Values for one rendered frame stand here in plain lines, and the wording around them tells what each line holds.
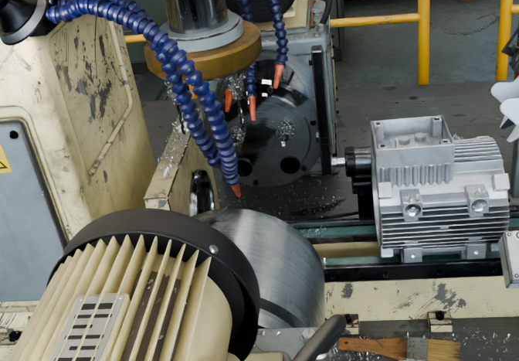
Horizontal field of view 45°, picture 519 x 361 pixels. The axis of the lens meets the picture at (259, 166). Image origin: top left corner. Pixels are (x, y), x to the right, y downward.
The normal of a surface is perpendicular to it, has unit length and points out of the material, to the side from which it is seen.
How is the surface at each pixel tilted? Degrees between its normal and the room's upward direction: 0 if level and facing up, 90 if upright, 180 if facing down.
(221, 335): 80
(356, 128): 0
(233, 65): 90
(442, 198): 0
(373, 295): 90
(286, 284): 43
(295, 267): 51
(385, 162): 90
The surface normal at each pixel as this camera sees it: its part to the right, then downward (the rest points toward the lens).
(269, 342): -0.13, -0.85
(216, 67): 0.27, 0.47
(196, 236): 0.49, -0.73
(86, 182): 0.99, -0.07
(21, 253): -0.08, 0.52
